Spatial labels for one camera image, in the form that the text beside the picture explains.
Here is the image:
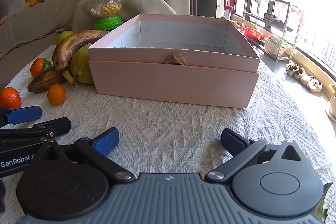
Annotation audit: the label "white cardboard box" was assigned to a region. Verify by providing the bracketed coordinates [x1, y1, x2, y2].
[88, 14, 260, 109]

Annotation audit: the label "red plastic basin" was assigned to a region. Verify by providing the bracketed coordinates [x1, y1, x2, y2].
[243, 26, 264, 40]

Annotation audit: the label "dark brown banana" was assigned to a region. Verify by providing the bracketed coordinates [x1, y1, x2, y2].
[27, 67, 79, 93]

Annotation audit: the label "small beige shoe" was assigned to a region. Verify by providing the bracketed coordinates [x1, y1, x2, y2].
[286, 60, 299, 76]
[301, 75, 316, 87]
[294, 68, 307, 80]
[307, 80, 323, 93]

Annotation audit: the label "metal shoe rack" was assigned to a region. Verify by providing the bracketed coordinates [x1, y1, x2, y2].
[242, 0, 301, 61]

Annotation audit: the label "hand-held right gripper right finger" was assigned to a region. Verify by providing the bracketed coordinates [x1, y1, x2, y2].
[205, 128, 307, 185]

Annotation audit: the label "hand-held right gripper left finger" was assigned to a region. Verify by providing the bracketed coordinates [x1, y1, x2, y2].
[33, 127, 135, 184]

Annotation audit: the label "green gumball machine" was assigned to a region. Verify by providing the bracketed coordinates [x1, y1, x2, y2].
[88, 0, 124, 31]

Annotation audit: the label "white planter with green plant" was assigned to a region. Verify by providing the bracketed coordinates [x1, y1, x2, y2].
[263, 36, 293, 57]

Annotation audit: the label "white paper card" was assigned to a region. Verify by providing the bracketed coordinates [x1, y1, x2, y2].
[7, 0, 28, 19]

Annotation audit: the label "orange with green leaf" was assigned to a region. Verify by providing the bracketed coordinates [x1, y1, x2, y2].
[30, 57, 53, 78]

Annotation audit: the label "beige covered sofa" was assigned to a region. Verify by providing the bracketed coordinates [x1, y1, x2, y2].
[0, 0, 177, 88]

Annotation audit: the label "yellow-green pear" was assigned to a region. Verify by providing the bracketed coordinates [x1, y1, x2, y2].
[55, 30, 74, 46]
[70, 43, 95, 84]

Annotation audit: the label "red tomato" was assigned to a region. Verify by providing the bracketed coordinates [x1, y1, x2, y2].
[0, 87, 22, 110]

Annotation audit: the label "white textured tablecloth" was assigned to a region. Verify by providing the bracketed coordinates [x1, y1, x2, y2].
[0, 38, 336, 224]

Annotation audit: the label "tan hanging cloth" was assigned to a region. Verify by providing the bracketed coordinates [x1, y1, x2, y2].
[296, 9, 305, 28]

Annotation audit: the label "dark shoes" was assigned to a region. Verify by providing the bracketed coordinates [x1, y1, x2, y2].
[263, 13, 294, 32]

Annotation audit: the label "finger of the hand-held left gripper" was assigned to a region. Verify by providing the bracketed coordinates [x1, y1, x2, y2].
[0, 117, 72, 139]
[0, 105, 42, 127]

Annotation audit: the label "high-rise apartment building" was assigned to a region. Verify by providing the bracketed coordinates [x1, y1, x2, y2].
[298, 17, 336, 68]

